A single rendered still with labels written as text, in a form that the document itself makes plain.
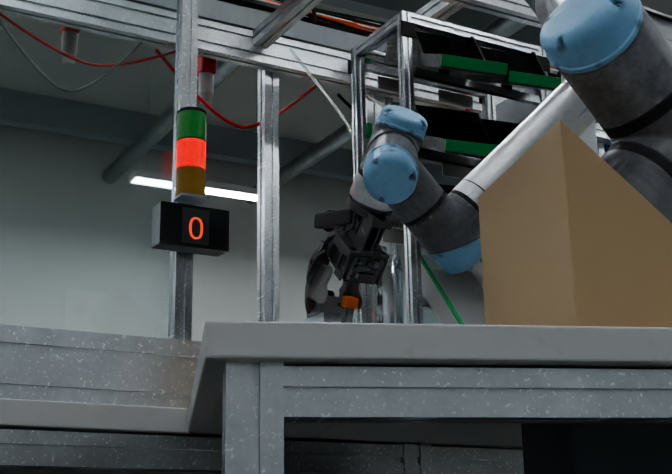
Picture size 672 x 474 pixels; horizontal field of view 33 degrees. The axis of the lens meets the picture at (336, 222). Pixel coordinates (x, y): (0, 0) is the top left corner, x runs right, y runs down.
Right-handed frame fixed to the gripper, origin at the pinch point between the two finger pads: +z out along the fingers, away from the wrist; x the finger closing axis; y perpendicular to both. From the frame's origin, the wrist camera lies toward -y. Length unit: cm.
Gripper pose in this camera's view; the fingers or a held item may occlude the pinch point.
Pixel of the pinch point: (323, 305)
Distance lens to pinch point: 181.3
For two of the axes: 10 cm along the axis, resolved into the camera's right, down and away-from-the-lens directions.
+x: 8.7, 1.3, 4.8
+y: 3.7, 4.8, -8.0
